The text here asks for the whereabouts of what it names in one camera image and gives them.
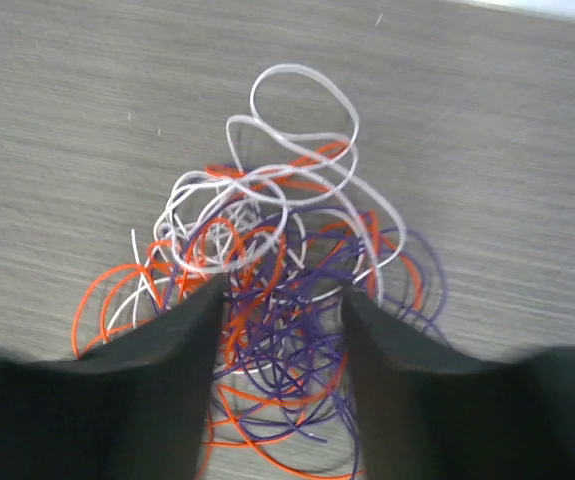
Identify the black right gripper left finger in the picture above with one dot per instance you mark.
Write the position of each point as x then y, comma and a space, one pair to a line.
133, 408

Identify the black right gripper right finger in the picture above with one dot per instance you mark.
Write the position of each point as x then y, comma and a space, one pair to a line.
426, 411

